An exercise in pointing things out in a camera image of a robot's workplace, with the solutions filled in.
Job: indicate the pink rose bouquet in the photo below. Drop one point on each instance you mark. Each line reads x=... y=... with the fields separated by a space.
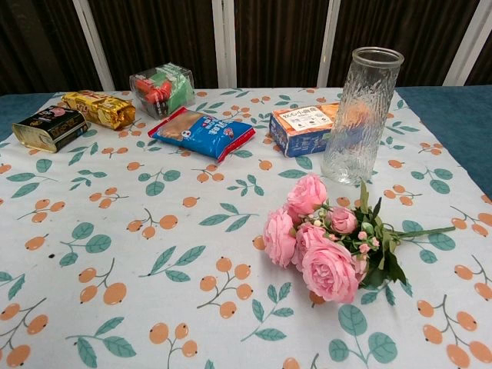
x=326 y=265

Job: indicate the textured clear glass vase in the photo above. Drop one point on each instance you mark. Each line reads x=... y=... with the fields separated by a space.
x=361 y=123

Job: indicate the blue biscuit bag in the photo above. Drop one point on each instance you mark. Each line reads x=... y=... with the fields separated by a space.
x=203 y=132

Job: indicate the orange and blue cracker box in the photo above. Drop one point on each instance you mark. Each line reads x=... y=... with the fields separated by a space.
x=300 y=130

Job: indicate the white fruit-print tablecloth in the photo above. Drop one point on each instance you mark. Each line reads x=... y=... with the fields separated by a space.
x=184 y=238

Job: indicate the green red snack bag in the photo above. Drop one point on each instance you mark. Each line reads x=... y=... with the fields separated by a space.
x=163 y=90

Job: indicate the gold foil snack packet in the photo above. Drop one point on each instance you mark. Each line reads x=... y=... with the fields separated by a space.
x=100 y=108

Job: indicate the black and gold tin can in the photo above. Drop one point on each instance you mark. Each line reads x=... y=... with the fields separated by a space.
x=50 y=128

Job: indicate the white screen frame post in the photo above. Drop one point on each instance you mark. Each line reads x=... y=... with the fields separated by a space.
x=92 y=42
x=467 y=46
x=328 y=42
x=224 y=42

